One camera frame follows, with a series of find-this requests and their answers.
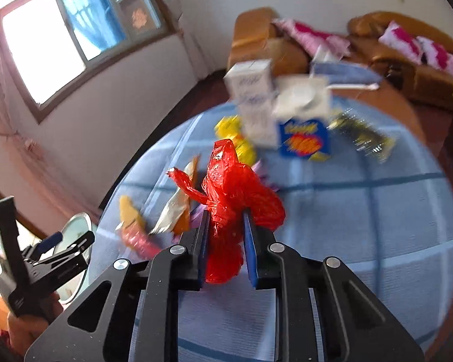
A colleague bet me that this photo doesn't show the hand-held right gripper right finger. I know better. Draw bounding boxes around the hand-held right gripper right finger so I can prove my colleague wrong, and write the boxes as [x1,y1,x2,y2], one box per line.
[243,209,425,362]

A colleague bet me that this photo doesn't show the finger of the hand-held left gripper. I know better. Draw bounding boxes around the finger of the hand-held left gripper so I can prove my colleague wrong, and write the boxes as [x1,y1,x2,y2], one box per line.
[0,196,65,284]
[28,230,96,273]

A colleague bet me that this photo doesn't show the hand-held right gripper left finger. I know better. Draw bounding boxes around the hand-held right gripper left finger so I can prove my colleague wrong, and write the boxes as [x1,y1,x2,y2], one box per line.
[24,209,212,362]

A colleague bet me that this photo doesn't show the light teal cartoon bin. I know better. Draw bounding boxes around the light teal cartoon bin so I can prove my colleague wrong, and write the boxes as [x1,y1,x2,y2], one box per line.
[56,213,99,304]

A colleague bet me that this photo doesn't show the orange white wrapper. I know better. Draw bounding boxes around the orange white wrapper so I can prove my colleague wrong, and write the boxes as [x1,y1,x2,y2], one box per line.
[151,154,201,235]

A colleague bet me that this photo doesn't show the red plastic bag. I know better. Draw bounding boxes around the red plastic bag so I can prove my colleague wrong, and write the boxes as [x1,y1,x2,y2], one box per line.
[167,139,287,283]

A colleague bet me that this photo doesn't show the pink plastic bag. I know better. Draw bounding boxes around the pink plastic bag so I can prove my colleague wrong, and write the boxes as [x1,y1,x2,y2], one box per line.
[120,229,163,261]

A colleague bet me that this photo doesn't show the pale yellow wrapper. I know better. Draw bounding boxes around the pale yellow wrapper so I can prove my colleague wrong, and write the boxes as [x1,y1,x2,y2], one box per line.
[116,195,149,234]

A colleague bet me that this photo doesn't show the purple wrapper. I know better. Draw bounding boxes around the purple wrapper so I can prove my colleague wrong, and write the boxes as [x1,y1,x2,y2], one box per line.
[252,159,282,194]

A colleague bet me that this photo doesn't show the person's left hand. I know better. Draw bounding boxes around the person's left hand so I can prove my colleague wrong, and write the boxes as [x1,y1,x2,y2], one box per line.
[7,292,66,362]

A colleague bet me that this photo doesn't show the pink floral curtain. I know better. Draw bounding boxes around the pink floral curtain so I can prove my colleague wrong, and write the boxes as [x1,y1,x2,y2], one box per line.
[0,4,102,227]

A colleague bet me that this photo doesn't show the blue carton with white cap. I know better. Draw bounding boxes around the blue carton with white cap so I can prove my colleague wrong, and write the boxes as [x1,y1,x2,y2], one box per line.
[274,75,333,163]

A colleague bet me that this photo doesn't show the white milk carton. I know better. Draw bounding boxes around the white milk carton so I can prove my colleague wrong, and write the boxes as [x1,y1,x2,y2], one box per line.
[223,59,280,148]

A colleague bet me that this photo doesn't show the dark seaweed snack packet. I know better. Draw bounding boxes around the dark seaweed snack packet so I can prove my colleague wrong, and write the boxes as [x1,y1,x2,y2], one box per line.
[326,109,396,164]

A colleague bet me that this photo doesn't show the sliding glass window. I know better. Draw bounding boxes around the sliding glass window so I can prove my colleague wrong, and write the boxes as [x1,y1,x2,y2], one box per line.
[0,0,174,123]

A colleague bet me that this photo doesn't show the folded blue plaid cloth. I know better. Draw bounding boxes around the folded blue plaid cloth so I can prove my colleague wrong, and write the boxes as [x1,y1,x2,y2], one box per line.
[311,60,382,91]

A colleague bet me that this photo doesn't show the white tissue paper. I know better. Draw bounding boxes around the white tissue paper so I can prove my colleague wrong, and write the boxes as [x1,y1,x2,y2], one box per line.
[311,43,342,65]

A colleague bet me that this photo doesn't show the pale grey curtain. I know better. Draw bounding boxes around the pale grey curtain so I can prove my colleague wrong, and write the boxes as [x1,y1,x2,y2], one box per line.
[162,0,201,81]

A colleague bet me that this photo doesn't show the tan leather chaise sofa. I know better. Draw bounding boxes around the tan leather chaise sofa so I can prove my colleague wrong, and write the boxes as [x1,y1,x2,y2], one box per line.
[226,7,427,148]

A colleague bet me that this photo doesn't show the red window decal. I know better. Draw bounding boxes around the red window decal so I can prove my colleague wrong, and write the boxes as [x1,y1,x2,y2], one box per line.
[131,8,149,29]

